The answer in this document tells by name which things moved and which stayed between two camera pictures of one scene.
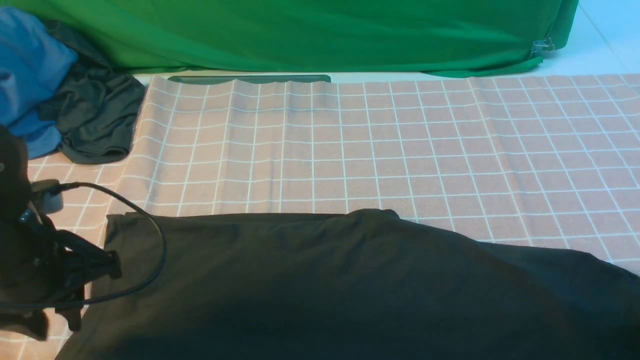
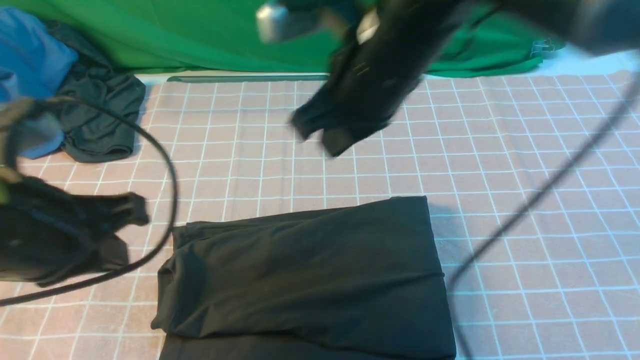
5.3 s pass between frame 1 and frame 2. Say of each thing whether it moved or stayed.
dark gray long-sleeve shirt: moved
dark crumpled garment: stayed
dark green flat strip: stayed
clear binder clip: stayed
